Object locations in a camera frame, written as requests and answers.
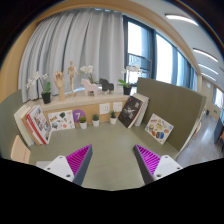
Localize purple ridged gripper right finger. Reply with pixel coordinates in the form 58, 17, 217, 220
133, 144, 182, 184

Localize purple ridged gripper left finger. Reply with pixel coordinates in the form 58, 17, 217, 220
44, 145, 92, 186

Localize sticker picture card right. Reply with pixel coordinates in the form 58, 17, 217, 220
145, 114, 174, 144

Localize sticker picture card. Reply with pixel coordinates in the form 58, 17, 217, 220
145, 114, 174, 144
48, 110, 75, 131

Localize small potted plant left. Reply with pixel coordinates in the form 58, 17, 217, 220
79, 116, 87, 129

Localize small potted plant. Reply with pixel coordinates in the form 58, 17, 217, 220
110, 110, 117, 124
92, 114, 99, 127
79, 116, 87, 129

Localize sticker picture card left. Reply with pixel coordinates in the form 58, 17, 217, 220
48, 110, 75, 131

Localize red white book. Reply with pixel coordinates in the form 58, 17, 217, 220
26, 105, 52, 144

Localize purple number seven disc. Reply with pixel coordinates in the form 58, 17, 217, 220
73, 109, 85, 123

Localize small potted plant middle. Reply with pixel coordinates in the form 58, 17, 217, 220
92, 114, 99, 127

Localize black cover book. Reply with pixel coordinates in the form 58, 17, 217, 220
118, 96, 142, 128

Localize small potted plant right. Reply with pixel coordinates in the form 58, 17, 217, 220
110, 110, 117, 124

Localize olive green partition panel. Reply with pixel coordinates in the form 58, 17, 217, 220
133, 78, 206, 156

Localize white books behind black book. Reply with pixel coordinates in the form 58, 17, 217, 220
133, 93, 149, 126

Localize wooden desk shelf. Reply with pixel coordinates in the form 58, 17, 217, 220
36, 91, 128, 124

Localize white leaning books left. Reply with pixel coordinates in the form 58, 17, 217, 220
14, 105, 34, 146

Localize white orchid black pot left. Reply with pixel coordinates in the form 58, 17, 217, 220
26, 72, 51, 104

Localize white orchid black pot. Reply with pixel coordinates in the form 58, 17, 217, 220
118, 65, 142, 95
26, 72, 51, 104

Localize pink toy horse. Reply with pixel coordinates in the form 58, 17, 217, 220
81, 79, 98, 95

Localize white orchid black pot right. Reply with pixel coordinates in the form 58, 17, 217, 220
118, 65, 142, 95

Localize black toy horse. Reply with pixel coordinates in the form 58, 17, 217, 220
99, 78, 114, 91

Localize wooden hand model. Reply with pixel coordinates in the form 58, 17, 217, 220
54, 71, 65, 101

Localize wooden artist mannequin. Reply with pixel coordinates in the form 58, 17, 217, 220
67, 61, 78, 96

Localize white orchid middle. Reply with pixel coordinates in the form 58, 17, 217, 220
80, 65, 98, 84

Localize grey window curtain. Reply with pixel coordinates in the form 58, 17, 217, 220
18, 8, 124, 101

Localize white wall socket left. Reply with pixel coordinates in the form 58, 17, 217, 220
99, 103, 110, 115

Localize white wall socket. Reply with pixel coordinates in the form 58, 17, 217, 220
113, 102, 122, 112
99, 103, 110, 115

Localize white wall socket right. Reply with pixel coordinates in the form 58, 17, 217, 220
113, 102, 122, 112

